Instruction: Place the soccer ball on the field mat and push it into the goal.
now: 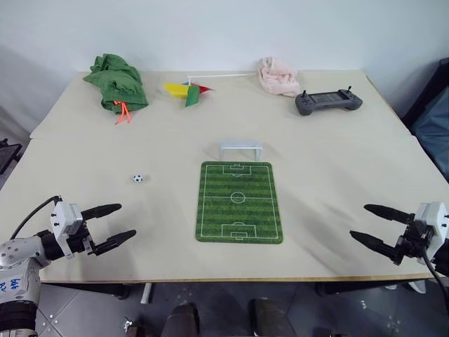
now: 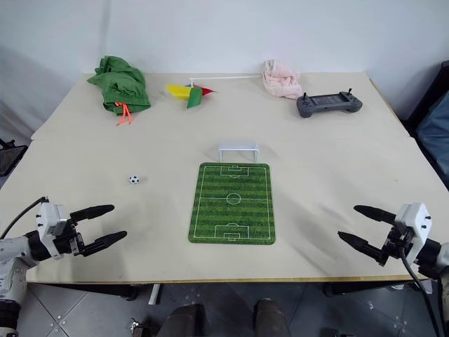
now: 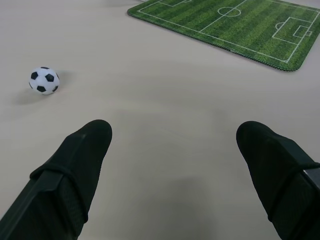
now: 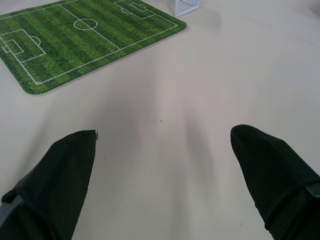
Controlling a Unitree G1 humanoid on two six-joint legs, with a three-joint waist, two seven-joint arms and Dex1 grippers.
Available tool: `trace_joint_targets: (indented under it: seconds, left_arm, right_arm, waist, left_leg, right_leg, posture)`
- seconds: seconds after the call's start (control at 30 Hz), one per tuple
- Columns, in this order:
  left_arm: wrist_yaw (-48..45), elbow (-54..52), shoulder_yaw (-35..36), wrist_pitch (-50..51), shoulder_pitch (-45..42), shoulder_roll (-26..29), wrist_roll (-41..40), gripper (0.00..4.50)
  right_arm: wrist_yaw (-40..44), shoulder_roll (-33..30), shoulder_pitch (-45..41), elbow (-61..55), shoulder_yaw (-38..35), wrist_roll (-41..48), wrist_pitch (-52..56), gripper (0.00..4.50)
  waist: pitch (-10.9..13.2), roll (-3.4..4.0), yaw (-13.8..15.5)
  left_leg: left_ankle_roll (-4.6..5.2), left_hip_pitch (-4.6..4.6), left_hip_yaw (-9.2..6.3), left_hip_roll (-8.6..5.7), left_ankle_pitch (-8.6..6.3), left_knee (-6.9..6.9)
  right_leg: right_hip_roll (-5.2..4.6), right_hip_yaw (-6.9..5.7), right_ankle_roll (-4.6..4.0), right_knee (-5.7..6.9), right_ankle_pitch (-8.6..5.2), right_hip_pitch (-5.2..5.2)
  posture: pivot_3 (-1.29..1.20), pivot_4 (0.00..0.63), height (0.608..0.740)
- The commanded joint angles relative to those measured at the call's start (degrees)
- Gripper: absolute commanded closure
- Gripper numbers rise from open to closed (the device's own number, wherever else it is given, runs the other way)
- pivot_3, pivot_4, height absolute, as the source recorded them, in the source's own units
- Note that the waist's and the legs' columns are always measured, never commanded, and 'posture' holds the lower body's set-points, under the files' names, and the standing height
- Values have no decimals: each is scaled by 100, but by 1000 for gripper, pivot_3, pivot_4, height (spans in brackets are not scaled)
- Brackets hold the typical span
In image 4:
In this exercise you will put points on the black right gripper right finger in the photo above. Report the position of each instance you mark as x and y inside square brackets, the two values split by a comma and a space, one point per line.
[277, 180]

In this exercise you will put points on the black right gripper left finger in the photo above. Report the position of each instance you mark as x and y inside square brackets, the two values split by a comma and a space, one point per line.
[52, 185]

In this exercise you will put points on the green soccer field mat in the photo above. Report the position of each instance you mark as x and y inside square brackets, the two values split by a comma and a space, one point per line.
[82, 42]

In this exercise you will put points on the white mesh basket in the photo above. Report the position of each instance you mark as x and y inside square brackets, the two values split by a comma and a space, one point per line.
[186, 6]

